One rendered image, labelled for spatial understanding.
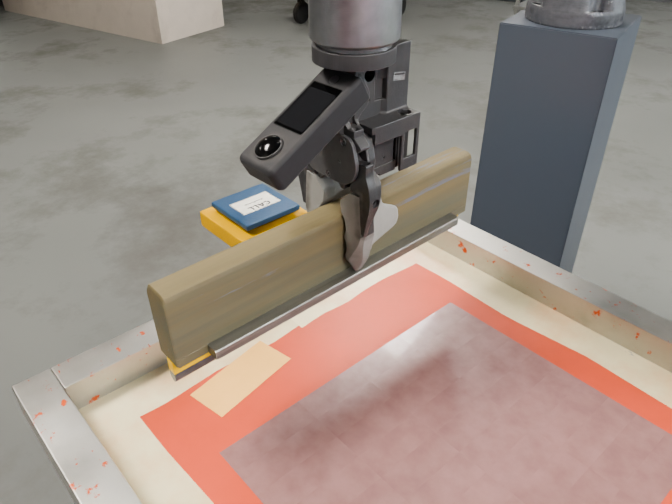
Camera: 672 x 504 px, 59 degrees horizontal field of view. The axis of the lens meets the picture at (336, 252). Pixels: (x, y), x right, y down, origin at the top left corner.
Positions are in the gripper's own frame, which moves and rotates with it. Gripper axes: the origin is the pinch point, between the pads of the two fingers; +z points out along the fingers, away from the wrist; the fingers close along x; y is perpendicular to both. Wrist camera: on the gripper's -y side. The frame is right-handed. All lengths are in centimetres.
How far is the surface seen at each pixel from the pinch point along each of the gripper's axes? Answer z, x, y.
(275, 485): 13.7, -9.0, -15.3
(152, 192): 110, 223, 74
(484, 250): 10.6, -1.1, 25.2
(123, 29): 105, 520, 200
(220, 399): 13.7, 2.8, -13.5
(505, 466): 13.8, -21.5, 1.7
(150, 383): 13.7, 9.7, -17.9
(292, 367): 13.8, 1.5, -5.1
